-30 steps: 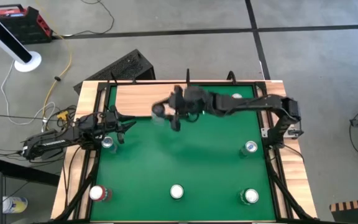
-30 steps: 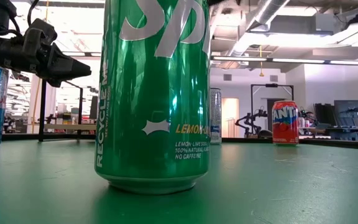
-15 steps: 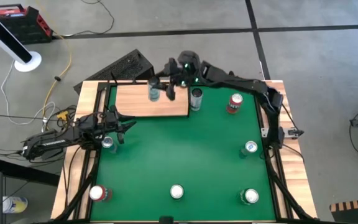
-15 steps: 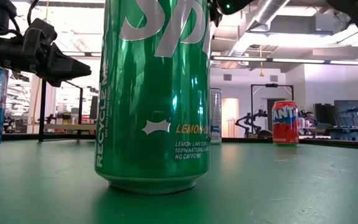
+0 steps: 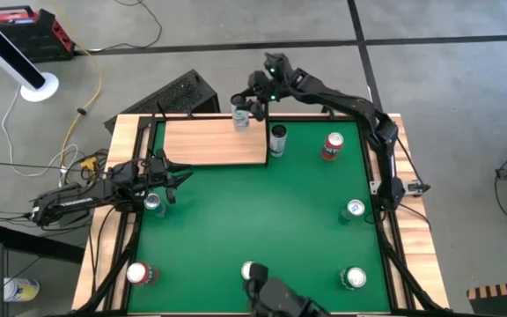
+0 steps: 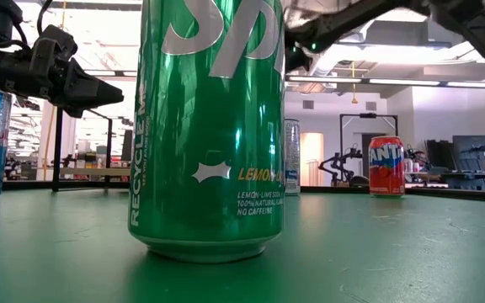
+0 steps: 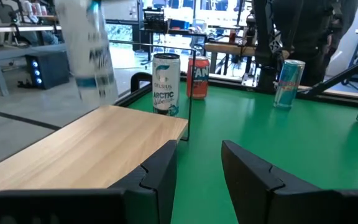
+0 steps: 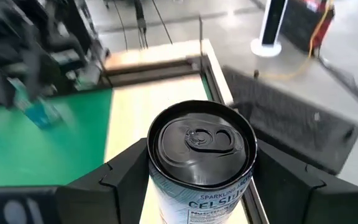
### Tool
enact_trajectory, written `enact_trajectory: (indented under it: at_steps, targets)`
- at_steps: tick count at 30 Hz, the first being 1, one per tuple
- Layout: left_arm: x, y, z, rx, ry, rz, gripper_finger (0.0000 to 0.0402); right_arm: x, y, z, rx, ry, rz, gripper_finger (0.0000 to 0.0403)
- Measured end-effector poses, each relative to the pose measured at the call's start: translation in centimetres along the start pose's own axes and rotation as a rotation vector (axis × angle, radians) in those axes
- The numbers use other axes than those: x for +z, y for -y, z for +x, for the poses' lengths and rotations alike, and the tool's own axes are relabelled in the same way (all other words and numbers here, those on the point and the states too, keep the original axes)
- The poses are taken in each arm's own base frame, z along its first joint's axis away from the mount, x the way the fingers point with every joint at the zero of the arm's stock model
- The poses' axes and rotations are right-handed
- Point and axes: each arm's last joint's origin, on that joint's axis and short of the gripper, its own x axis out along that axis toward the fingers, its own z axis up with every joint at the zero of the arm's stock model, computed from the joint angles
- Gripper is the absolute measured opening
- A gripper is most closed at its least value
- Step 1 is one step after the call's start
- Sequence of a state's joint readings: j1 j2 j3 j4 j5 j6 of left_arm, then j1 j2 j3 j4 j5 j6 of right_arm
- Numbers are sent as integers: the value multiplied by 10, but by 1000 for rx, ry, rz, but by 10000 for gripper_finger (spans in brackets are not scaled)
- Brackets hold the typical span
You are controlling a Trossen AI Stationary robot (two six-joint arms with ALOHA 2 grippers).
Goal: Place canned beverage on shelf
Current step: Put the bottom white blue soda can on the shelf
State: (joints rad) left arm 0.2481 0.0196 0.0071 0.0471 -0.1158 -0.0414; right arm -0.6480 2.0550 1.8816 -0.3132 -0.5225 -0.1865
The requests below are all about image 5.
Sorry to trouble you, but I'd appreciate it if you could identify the white and yellow wipes canister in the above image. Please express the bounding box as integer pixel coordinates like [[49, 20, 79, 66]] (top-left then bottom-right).
[[3, 276, 41, 304]]

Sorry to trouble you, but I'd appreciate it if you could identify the wooden shelf with black frame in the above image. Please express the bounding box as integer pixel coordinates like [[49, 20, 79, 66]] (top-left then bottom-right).
[[147, 101, 271, 170]]

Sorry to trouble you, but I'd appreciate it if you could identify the blue Red Bull can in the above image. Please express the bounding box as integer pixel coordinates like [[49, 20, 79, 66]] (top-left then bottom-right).
[[143, 192, 167, 217], [338, 198, 366, 225]]

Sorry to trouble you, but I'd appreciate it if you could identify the black floor cable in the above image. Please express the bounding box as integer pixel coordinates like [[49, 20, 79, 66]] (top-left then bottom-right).
[[75, 0, 164, 55]]

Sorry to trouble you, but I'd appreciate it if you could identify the green table mat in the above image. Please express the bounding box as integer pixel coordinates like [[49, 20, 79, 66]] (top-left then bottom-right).
[[127, 119, 392, 314]]

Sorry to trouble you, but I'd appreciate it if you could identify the thin black cable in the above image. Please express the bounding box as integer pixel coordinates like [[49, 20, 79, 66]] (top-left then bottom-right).
[[0, 160, 88, 173]]

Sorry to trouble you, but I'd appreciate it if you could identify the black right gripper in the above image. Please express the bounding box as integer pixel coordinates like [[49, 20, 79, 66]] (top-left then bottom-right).
[[231, 70, 286, 123]]

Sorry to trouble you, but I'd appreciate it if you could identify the long yellow cable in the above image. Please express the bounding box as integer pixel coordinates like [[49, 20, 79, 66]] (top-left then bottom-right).
[[58, 41, 104, 176]]

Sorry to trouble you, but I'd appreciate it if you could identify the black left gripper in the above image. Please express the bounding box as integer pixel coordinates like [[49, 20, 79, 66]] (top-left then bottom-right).
[[143, 149, 195, 204]]

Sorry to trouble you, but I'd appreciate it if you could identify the red Fanta can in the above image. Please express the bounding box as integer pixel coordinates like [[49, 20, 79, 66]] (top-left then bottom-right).
[[320, 131, 345, 162], [125, 262, 161, 286]]

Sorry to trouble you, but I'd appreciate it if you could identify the white and black floor stand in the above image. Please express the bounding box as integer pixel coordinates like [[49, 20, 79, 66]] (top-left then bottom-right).
[[0, 3, 61, 104]]

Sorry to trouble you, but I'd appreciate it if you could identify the black perforated metal box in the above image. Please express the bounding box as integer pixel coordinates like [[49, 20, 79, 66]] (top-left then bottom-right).
[[103, 69, 221, 134]]

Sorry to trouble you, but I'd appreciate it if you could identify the white cable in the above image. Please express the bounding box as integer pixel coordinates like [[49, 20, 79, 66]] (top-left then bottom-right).
[[0, 85, 81, 188]]

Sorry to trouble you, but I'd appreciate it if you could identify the red and black toolbox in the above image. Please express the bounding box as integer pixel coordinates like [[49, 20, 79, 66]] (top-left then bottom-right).
[[0, 4, 77, 64]]

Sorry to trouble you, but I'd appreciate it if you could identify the green Sprite can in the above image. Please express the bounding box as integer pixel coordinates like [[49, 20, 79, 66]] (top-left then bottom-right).
[[339, 265, 368, 291], [240, 260, 257, 282]]

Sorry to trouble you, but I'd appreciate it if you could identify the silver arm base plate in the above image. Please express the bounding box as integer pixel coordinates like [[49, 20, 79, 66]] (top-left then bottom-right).
[[369, 178, 431, 198]]

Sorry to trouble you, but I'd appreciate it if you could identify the tall white Celsius can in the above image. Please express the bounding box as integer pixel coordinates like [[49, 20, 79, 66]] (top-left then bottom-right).
[[268, 124, 289, 159], [230, 92, 251, 132]]

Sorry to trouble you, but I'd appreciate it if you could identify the black box with striped edge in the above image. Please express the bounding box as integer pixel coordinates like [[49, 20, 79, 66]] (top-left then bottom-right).
[[467, 279, 507, 317]]

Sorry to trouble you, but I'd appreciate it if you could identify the black aluminium table frame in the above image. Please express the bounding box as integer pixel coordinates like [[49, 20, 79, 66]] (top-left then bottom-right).
[[77, 113, 451, 317]]

